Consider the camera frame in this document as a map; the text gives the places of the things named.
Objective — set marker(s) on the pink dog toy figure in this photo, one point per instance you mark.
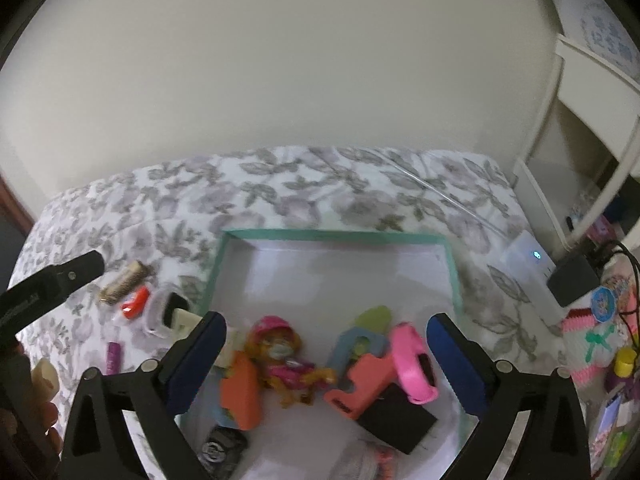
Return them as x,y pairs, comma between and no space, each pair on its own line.
274,346

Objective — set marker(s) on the smartphone with lit screen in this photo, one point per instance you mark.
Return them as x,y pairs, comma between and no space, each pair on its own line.
607,422

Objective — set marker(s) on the beige tape roll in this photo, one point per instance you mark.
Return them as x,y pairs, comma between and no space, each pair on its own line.
45,380

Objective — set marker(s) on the orange foam number piece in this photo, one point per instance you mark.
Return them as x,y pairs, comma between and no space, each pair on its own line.
369,377

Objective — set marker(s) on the pink smart watch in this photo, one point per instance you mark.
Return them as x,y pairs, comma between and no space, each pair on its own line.
413,364

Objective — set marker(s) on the blue round sticker tin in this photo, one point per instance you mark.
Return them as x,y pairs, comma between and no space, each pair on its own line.
603,304

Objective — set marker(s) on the purple stick tube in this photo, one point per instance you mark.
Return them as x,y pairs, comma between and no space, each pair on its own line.
113,358

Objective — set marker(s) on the pink crochet mat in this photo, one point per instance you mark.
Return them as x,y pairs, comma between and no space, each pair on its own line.
590,345

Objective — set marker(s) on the black toy car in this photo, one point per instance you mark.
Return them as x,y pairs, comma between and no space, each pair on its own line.
222,451

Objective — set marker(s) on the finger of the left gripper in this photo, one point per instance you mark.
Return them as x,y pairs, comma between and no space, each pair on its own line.
45,290

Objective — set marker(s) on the black plug charger adapter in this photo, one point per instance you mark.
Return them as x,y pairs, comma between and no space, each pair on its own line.
397,422

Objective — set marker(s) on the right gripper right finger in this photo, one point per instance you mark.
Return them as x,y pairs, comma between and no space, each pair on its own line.
554,444

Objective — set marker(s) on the yellow small bottle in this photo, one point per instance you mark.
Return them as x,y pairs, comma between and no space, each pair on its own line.
625,361

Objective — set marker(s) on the framed embroidered sign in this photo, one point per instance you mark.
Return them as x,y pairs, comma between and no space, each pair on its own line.
593,25

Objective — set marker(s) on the floral fleece blanket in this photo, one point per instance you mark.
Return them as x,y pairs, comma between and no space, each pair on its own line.
170,217

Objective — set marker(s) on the clear jar metal lid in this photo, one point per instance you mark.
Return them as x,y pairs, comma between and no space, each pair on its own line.
158,311

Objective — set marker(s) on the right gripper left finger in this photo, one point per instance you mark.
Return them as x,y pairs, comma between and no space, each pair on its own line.
97,442

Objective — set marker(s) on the cream plastic comb clip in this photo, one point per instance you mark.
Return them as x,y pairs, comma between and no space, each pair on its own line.
182,323

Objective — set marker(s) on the white plastic shelf rack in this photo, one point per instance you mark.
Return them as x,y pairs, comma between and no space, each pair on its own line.
582,148

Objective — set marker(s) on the white power strip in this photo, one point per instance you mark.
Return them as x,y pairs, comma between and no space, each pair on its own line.
530,266

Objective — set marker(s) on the pink white toy cup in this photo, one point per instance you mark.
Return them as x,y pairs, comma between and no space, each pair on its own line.
365,460

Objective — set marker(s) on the black multiport charger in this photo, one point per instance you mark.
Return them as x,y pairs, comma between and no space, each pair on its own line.
572,278

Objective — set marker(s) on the teal cardboard tray box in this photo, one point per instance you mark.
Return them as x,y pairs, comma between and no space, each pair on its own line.
320,281

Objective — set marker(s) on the orange foam puzzle piece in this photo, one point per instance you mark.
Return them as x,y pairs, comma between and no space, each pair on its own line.
240,393

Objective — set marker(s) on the orange white tube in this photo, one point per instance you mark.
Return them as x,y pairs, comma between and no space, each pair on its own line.
134,305

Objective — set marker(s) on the gold rectangular lighter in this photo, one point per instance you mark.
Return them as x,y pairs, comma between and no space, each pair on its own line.
124,283

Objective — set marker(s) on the green small box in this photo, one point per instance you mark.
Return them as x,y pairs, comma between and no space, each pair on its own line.
616,449

